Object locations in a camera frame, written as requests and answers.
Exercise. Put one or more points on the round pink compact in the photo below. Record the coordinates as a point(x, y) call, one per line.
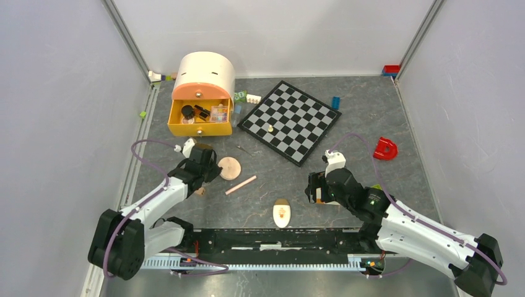
point(231, 168)

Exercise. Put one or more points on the white lego brick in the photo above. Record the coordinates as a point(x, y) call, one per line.
point(253, 99)

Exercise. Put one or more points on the pink lip pencil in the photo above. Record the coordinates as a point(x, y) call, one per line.
point(240, 185)

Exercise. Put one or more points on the green toy block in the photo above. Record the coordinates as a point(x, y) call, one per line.
point(240, 96)

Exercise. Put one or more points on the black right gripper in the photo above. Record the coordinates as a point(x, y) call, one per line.
point(316, 180)

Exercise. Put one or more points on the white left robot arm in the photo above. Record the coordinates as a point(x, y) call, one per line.
point(125, 238)

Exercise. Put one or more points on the red letter D toy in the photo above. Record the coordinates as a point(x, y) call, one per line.
point(385, 149)

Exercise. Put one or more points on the yellow drawer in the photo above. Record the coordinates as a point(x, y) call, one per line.
point(200, 127)

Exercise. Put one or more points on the small wooden cube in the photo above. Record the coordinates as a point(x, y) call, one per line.
point(201, 191)

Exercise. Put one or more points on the black mounting rail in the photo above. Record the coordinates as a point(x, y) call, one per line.
point(277, 246)

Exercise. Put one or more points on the blue lego brick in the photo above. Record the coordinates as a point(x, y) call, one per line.
point(335, 103)

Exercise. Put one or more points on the white orange sachet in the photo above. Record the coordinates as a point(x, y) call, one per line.
point(319, 201)

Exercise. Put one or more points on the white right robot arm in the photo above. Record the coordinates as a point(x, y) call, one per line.
point(472, 262)

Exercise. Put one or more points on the colourful eyeshadow palette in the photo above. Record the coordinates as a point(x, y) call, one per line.
point(219, 114)

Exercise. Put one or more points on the green lego brick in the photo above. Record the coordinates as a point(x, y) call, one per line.
point(377, 186)

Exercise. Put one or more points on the black grey chessboard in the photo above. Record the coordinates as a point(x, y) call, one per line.
point(300, 122)

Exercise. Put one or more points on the white round drawer organizer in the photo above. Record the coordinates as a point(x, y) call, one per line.
point(206, 67)

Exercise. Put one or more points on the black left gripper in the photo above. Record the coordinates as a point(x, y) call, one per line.
point(215, 172)

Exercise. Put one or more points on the red blue bricks corner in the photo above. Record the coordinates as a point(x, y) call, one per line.
point(390, 70)

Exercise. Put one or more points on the small round pink jar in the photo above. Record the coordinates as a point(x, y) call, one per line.
point(187, 121)

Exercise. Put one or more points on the black round cap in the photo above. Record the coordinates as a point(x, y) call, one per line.
point(188, 112)

